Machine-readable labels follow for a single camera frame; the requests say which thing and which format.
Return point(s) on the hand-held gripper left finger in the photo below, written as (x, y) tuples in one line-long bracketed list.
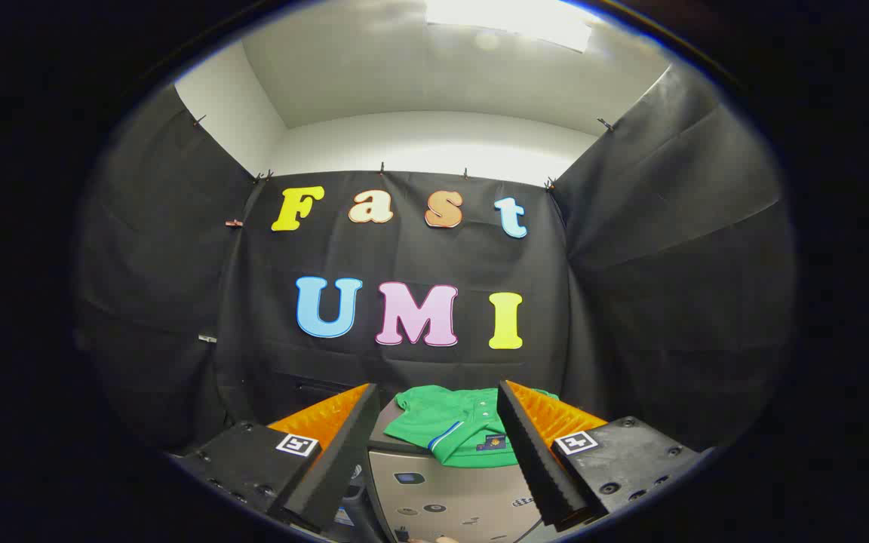
[(344, 452)]

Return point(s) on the green polo shirt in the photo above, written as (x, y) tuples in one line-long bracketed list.
[(449, 422)]

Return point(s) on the black backdrop cloth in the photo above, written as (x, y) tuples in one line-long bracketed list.
[(404, 256)]

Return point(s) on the ceiling light panel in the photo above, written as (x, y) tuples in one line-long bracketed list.
[(510, 19)]

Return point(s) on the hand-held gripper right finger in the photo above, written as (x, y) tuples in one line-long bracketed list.
[(529, 445)]

